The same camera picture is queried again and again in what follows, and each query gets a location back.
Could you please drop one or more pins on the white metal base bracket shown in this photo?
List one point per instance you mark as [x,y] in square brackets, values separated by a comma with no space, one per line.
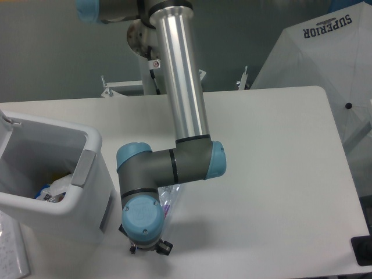
[152,82]

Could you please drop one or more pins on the white superior umbrella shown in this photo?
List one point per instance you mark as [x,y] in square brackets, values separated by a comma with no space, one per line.
[333,52]

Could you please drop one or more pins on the black device at table edge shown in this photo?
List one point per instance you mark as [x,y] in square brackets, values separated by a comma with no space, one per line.
[362,249]

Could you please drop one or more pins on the clear plastic wrapper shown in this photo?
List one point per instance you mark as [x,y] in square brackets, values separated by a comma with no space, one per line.
[59,188]

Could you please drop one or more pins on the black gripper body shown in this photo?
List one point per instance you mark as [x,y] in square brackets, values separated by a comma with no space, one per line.
[148,247]

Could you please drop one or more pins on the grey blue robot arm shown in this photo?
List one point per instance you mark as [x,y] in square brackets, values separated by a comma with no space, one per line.
[142,171]

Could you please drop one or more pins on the white trash can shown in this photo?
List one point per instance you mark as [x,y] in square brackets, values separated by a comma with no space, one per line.
[38,150]

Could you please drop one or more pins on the clear plastic water bottle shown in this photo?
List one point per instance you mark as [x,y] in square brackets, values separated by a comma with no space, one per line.
[168,197]

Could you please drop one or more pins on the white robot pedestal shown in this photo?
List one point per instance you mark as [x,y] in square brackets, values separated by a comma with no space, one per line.
[142,40]

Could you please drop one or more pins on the snack wrapper in bin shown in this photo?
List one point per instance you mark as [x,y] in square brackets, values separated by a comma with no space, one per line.
[44,194]

